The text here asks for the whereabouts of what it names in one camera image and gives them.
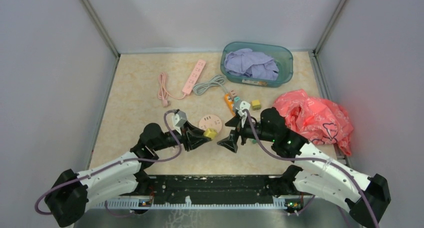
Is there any pink brown charger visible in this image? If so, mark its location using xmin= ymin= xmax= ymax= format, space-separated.
xmin=228 ymin=90 xmax=238 ymax=99

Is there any yellow charger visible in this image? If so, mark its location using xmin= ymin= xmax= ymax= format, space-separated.
xmin=251 ymin=99 xmax=262 ymax=111
xmin=203 ymin=128 xmax=218 ymax=140

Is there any pink round power strip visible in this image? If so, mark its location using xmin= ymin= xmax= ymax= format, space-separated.
xmin=198 ymin=114 xmax=223 ymax=134

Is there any pink long power strip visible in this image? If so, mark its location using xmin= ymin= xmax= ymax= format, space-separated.
xmin=157 ymin=59 xmax=206 ymax=108

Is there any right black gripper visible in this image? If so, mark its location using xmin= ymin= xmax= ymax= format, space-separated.
xmin=217 ymin=114 xmax=276 ymax=152

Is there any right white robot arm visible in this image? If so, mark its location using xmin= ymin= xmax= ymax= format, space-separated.
xmin=217 ymin=107 xmax=391 ymax=228

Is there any pink plastic bag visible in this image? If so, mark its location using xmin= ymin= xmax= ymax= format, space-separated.
xmin=272 ymin=89 xmax=354 ymax=156

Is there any purple cloth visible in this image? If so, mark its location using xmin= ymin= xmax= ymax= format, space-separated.
xmin=223 ymin=48 xmax=279 ymax=81

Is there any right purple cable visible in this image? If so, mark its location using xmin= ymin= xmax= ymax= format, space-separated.
xmin=243 ymin=109 xmax=380 ymax=228

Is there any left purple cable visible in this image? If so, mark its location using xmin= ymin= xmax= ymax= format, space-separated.
xmin=34 ymin=109 xmax=183 ymax=219

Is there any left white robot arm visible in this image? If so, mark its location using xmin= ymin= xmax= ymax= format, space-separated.
xmin=44 ymin=121 xmax=212 ymax=228

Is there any yellow charger near basin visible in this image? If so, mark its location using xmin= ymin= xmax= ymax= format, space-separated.
xmin=251 ymin=99 xmax=262 ymax=111

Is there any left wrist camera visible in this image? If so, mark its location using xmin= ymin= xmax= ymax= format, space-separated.
xmin=171 ymin=110 xmax=187 ymax=135

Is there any orange power strip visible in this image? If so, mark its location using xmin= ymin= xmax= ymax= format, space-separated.
xmin=192 ymin=74 xmax=239 ymax=117

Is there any yellow charger front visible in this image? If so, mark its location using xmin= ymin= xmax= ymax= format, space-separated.
xmin=203 ymin=128 xmax=218 ymax=140

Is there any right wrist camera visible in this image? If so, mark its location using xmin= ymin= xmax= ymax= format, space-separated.
xmin=234 ymin=100 xmax=251 ymax=128

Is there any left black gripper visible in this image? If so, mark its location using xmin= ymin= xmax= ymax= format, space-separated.
xmin=153 ymin=120 xmax=211 ymax=152

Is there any teal charger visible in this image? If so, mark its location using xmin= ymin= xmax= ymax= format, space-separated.
xmin=233 ymin=96 xmax=241 ymax=108

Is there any purple cable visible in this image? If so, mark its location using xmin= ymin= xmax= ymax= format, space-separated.
xmin=34 ymin=109 xmax=183 ymax=219
xmin=243 ymin=109 xmax=380 ymax=228

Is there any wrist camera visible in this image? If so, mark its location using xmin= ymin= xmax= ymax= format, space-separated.
xmin=171 ymin=110 xmax=187 ymax=135
xmin=234 ymin=100 xmax=251 ymax=128

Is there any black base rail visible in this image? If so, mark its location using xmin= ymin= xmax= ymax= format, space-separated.
xmin=112 ymin=174 xmax=302 ymax=214

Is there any teal plastic basin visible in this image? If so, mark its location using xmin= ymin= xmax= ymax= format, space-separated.
xmin=220 ymin=41 xmax=294 ymax=88

